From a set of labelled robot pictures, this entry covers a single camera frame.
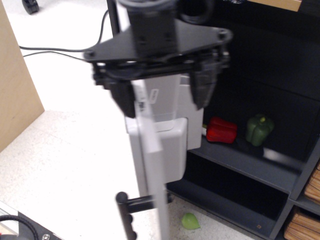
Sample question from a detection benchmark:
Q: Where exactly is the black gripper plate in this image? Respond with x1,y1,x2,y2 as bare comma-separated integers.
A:
83,19,233,118

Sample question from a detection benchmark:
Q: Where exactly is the grey toy fridge door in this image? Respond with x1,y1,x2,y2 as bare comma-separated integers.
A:
116,74,204,240

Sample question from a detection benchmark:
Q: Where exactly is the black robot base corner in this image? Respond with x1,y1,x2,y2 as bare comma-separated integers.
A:
0,209,62,240

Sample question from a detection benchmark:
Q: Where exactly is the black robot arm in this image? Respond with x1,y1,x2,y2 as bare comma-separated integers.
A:
84,0,233,118

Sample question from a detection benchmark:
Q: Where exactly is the red bell pepper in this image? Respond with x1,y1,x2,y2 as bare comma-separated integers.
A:
202,116,238,144

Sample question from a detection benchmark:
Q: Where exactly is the green bell pepper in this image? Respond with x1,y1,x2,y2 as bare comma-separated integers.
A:
245,114,275,147

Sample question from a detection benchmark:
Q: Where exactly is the small green toy fruit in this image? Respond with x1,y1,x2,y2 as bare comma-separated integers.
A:
181,212,201,230

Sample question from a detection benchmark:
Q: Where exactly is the tan wooden board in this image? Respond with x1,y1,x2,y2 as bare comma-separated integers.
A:
0,3,45,151

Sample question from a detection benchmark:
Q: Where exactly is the black caster wheel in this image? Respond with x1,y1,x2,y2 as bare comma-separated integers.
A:
21,0,40,15

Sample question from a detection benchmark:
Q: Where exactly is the tan wooden top panel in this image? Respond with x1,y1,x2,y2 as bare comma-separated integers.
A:
248,0,302,12

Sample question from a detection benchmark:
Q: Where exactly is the upper woven wicker basket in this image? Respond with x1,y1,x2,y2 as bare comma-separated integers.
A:
304,162,320,205

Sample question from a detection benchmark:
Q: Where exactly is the woven wicker basket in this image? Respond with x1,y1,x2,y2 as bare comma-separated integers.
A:
304,162,320,205
284,212,320,240

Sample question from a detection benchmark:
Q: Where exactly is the lower woven wicker basket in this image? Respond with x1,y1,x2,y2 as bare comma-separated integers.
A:
284,212,320,240

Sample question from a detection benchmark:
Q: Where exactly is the thick black floor cable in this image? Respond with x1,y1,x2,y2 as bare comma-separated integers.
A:
18,9,110,53

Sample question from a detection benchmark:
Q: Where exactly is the black braided cable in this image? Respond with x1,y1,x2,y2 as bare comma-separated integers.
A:
0,214,38,240

